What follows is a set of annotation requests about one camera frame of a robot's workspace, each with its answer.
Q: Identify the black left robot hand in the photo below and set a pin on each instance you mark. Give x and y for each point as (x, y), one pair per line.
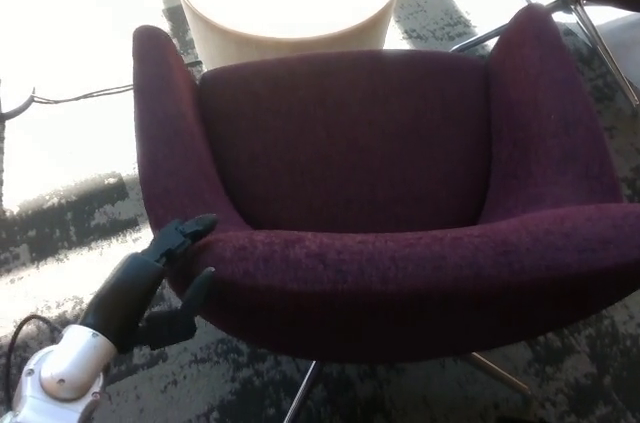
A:
(130, 293)

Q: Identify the purple fabric swivel armchair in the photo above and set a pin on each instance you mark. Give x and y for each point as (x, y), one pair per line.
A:
(350, 153)

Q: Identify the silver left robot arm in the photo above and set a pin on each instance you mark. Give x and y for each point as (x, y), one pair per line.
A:
(55, 373)

